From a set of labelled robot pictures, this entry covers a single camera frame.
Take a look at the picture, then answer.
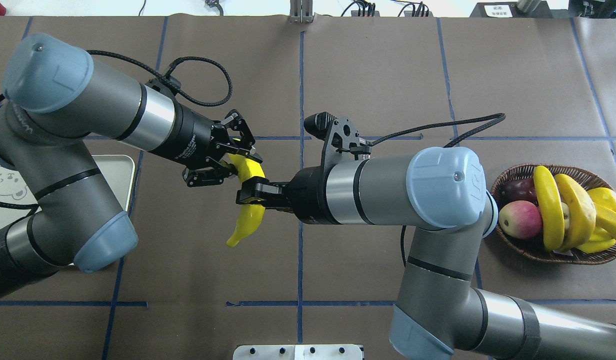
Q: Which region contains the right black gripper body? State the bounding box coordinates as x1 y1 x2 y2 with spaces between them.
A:
287 166 338 224

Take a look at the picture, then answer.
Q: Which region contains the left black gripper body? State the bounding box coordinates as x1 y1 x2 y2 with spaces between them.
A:
167 104 228 170

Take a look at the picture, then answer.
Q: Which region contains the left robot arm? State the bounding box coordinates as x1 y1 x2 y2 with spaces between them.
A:
0 33 262 299

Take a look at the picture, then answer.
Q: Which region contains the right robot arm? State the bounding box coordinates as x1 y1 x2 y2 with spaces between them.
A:
236 146 616 360

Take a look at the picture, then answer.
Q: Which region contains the brown wicker basket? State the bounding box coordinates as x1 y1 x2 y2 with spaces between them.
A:
489 163 616 265

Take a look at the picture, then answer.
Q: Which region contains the white bear tray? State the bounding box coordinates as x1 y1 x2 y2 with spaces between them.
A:
0 154 135 229

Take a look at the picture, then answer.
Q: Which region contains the red-green apple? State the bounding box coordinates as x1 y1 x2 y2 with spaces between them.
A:
498 200 543 240

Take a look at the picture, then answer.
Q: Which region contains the dark purple fruit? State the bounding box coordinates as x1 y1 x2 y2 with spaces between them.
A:
500 178 538 205

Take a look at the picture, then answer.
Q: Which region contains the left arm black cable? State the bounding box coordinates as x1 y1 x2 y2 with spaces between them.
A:
85 49 234 108

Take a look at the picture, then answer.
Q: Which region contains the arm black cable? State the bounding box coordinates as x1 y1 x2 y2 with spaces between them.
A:
85 49 234 108
368 113 507 149

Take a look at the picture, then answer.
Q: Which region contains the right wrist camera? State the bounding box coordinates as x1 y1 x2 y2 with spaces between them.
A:
303 112 371 172

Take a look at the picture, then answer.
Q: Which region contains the aluminium frame post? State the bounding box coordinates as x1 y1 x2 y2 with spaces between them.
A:
289 0 314 24

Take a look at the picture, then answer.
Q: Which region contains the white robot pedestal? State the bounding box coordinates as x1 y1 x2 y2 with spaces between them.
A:
232 344 365 360

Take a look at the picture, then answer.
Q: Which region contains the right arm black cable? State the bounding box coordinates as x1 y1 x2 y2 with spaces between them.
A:
368 113 507 149

